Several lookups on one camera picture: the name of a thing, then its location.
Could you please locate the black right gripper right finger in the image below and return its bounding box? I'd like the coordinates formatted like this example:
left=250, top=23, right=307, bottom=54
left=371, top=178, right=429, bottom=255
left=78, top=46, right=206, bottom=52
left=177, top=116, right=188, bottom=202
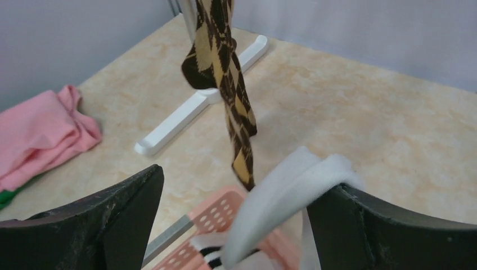
left=307, top=184, right=476, bottom=269

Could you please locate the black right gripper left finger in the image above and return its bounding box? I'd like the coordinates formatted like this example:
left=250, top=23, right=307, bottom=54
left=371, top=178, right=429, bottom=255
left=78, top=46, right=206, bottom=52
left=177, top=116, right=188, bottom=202
left=1, top=164, right=164, bottom=269

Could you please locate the white black striped sock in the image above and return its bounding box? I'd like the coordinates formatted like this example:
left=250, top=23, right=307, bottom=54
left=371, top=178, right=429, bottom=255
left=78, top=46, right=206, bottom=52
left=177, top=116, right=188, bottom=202
left=190, top=146, right=365, bottom=269

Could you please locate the brown argyle sock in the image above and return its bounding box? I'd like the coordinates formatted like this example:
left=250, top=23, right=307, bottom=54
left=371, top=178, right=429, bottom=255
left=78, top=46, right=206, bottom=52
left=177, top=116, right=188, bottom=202
left=181, top=1, right=257, bottom=191

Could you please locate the pink plastic basket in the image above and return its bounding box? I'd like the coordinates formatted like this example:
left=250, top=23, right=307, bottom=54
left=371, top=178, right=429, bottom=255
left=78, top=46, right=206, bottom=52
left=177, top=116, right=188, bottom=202
left=142, top=184, right=300, bottom=269

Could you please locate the green folded cloth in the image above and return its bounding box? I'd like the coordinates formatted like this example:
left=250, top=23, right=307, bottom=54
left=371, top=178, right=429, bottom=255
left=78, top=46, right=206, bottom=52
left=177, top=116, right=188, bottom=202
left=0, top=182, right=32, bottom=210

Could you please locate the pink folded cloth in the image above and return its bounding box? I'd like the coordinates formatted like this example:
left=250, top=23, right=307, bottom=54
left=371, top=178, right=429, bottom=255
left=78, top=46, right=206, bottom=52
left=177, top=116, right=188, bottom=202
left=1, top=85, right=102, bottom=191

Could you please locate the white drying rack stand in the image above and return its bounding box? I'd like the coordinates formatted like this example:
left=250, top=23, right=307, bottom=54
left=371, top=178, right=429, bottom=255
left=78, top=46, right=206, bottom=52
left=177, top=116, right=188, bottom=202
left=134, top=1, right=269, bottom=156

